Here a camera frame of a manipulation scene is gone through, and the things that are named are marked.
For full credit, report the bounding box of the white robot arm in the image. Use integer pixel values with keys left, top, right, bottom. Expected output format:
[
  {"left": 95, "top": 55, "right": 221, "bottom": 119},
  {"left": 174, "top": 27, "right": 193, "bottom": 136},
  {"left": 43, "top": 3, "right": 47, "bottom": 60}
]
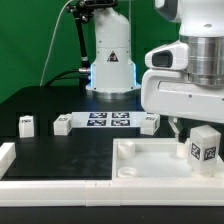
[{"left": 87, "top": 0, "right": 224, "bottom": 124}]

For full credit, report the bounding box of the white square table top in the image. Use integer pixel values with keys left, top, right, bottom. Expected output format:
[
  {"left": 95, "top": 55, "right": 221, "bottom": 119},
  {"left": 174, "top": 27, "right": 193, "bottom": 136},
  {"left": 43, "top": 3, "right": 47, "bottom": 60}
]
[{"left": 112, "top": 138, "right": 224, "bottom": 187}]

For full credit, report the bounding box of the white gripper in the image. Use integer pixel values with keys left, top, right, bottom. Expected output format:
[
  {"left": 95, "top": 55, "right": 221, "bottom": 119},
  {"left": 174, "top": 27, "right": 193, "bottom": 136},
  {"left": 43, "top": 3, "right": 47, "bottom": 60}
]
[{"left": 141, "top": 69, "right": 224, "bottom": 142}]

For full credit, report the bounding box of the black cable bundle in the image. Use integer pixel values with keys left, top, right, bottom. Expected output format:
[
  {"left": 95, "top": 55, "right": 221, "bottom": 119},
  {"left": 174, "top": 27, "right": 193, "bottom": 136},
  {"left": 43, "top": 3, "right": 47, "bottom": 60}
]
[{"left": 44, "top": 68, "right": 93, "bottom": 88}]

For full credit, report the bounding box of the white cable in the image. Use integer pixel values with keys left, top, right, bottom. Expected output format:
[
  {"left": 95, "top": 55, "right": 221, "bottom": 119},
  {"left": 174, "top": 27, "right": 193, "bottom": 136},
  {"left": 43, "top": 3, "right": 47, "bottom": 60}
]
[{"left": 39, "top": 0, "right": 74, "bottom": 87}]

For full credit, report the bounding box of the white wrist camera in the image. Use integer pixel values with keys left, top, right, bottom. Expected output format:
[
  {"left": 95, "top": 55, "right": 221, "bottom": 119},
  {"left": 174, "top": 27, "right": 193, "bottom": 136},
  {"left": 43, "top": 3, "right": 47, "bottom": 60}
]
[{"left": 145, "top": 41, "right": 189, "bottom": 71}]

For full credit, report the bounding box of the white marker sheet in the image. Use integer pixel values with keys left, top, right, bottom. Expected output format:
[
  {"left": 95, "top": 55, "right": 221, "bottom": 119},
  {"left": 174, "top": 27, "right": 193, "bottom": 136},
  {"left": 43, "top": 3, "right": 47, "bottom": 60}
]
[{"left": 72, "top": 111, "right": 146, "bottom": 128}]

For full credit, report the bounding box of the white U-shaped fence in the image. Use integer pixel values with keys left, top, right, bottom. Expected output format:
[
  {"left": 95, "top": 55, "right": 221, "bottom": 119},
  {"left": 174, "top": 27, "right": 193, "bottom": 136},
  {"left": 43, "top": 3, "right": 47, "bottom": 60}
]
[{"left": 0, "top": 143, "right": 224, "bottom": 207}]

